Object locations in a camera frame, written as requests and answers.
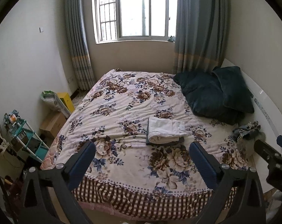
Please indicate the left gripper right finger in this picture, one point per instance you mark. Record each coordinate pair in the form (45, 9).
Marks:
(247, 205)

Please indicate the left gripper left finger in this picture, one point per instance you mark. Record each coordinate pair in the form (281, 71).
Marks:
(37, 206)

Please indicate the white headboard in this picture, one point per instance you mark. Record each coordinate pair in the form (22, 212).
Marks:
(270, 119)

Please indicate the grey knitted cloth pile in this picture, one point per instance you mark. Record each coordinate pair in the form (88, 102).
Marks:
(245, 136)

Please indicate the dark green back pillow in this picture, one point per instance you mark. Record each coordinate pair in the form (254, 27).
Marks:
(235, 91)

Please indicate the dark green pillow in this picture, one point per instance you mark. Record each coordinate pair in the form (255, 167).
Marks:
(205, 97)
(235, 91)

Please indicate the teal storage rack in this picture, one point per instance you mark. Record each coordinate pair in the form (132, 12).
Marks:
(23, 137)

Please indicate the cardboard box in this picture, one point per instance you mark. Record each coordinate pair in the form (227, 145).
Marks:
(52, 124)

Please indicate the dark green folded garment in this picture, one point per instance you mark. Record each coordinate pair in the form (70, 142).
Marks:
(164, 134)

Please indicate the floral bed quilt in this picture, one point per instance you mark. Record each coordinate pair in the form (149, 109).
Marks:
(127, 177)

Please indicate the dark green front pillow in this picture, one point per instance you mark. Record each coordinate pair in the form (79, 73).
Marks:
(205, 97)

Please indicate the plastic bag with green top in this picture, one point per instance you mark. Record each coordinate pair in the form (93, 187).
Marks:
(52, 100)

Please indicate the yellow box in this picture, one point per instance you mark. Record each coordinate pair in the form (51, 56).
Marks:
(64, 96)

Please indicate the right striped curtain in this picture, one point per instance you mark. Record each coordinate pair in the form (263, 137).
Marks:
(201, 32)

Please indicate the striped curtain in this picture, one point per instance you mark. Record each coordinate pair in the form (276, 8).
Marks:
(201, 32)
(77, 41)

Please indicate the left striped curtain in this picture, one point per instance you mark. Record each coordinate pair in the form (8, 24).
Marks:
(77, 41)

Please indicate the window with white frame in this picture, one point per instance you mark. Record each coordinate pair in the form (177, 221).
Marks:
(126, 20)

